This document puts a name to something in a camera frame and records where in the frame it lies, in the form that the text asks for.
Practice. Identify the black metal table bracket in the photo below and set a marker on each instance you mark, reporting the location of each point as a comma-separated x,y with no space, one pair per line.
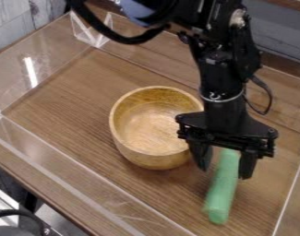
39,226

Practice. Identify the clear acrylic corner bracket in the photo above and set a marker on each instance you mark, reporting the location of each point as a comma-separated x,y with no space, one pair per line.
84,33

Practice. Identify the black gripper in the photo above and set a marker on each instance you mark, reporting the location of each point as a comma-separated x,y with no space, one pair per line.
223,125

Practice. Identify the brown wooden bowl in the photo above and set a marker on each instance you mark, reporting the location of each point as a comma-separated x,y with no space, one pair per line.
143,127

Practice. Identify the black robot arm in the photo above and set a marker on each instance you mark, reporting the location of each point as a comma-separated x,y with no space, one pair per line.
227,60

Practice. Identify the green rectangular block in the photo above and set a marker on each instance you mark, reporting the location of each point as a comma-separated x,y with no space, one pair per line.
222,187

